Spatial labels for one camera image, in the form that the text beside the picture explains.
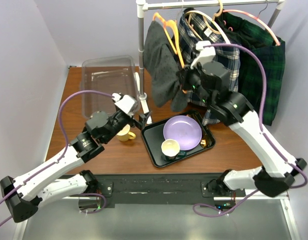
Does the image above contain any gold spoon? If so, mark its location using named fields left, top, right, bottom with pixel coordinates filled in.
left=186, top=114, right=210, bottom=149

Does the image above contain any grey dotted skirt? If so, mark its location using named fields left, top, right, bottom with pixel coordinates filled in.
left=144, top=21, right=187, bottom=112

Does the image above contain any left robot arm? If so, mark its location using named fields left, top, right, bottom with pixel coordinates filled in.
left=0, top=110, right=151, bottom=223

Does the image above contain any pink hanger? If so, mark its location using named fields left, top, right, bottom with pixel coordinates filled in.
left=222, top=9, right=281, bottom=46

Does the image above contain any yellow mug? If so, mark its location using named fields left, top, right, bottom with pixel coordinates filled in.
left=116, top=124, right=136, bottom=142

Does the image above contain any purple plate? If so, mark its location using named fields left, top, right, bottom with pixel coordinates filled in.
left=163, top=115, right=202, bottom=151

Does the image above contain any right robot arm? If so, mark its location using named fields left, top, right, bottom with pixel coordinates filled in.
left=176, top=62, right=307, bottom=198

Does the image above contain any cream wooden hanger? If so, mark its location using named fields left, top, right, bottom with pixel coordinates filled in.
left=184, top=0, right=230, bottom=44

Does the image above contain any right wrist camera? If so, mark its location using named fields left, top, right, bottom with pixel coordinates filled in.
left=190, top=40, right=216, bottom=69

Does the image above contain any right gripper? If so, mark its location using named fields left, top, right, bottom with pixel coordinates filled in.
left=177, top=58, right=214, bottom=107

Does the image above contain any cream paper cup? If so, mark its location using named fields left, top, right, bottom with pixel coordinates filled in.
left=161, top=139, right=180, bottom=161

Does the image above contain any dark green cup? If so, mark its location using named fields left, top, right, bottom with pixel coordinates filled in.
left=162, top=151, right=187, bottom=162

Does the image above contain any white metal clothes rack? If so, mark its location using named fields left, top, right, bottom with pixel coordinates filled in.
left=135, top=0, right=286, bottom=125

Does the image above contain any black mounting base plate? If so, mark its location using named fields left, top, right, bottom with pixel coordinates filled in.
left=60, top=172, right=247, bottom=210

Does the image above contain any navy white plaid skirt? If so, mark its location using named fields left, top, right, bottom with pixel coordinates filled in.
left=177, top=9, right=242, bottom=126

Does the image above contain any clear plastic bin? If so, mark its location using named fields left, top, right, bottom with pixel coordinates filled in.
left=80, top=55, right=140, bottom=118

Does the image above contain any green plaid skirt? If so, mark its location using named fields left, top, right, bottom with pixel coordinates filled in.
left=215, top=11, right=286, bottom=127

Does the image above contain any orange plastic hanger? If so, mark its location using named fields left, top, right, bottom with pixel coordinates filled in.
left=152, top=11, right=188, bottom=95

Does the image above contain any aluminium frame rail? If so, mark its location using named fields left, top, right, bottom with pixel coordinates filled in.
left=212, top=196, right=301, bottom=240

